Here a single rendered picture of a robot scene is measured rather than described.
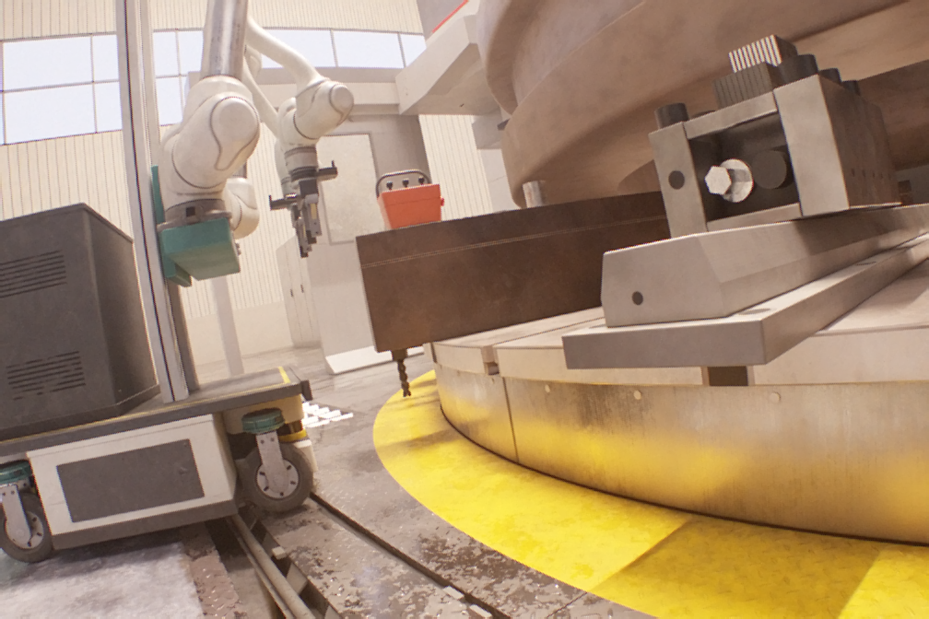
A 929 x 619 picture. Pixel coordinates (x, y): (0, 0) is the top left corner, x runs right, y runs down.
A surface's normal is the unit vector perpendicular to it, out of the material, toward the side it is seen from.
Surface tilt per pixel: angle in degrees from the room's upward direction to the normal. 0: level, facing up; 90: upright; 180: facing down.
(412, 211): 97
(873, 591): 0
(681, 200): 90
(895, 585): 0
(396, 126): 90
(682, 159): 90
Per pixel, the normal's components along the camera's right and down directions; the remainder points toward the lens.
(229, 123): 0.67, 0.00
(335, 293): 0.51, -0.07
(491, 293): 0.18, 0.00
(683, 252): -0.82, 0.18
